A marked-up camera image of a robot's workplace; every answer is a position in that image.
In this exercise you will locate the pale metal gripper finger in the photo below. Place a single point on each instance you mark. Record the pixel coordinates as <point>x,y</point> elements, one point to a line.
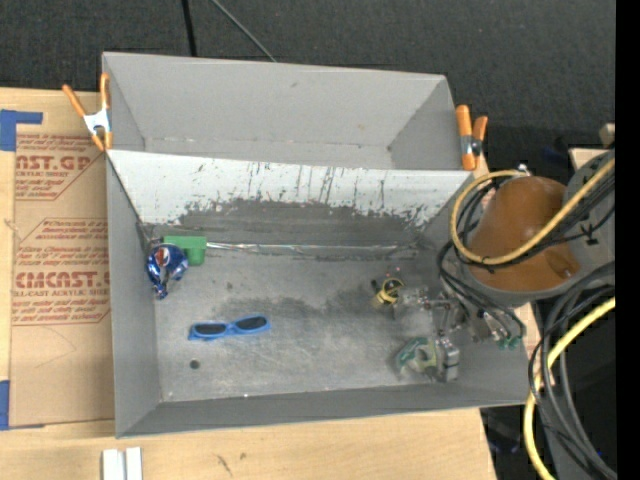
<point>415,304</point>
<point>448,358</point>

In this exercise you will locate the yellow and black small toy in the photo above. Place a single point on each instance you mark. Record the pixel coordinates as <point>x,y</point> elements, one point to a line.
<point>387,292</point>

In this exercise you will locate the green and white curved object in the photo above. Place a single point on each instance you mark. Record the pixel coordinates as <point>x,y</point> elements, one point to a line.
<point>411,360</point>

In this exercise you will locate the grey metal bin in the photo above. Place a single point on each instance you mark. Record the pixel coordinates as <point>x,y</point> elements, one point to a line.
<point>310,348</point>

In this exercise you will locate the blue sunglasses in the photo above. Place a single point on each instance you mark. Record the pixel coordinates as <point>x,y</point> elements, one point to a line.
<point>230,327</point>

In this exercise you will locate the green block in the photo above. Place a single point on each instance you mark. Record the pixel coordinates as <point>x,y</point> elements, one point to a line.
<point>190,247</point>

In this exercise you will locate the crushed blue drink can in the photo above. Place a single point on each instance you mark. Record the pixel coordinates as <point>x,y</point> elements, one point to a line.
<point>165,265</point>

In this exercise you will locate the brown cardboard board, red print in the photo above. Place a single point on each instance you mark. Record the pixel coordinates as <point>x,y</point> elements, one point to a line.
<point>55,358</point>

